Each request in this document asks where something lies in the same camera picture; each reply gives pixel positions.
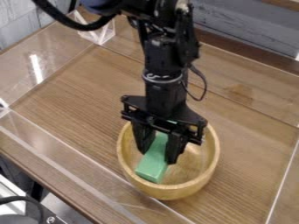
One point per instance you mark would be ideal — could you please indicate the clear acrylic corner bracket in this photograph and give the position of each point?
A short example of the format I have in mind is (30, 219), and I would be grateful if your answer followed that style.
(100, 36)

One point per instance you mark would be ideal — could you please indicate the light wooden bowl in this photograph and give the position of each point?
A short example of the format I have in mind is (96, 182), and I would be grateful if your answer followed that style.
(186, 177)

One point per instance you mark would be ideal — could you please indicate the green rectangular block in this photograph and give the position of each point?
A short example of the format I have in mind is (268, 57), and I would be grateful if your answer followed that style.
(153, 166)

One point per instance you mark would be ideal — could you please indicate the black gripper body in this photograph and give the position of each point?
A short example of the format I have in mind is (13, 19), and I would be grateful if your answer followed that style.
(162, 108)

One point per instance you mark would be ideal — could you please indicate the clear acrylic tray wall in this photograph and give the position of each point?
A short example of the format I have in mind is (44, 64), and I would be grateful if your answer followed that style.
(80, 180)

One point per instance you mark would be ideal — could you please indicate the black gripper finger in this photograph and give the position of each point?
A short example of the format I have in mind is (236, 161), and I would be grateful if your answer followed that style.
(176, 146)
(145, 136)

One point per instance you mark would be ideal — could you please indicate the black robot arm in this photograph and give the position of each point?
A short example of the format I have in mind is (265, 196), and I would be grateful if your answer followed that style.
(165, 25)

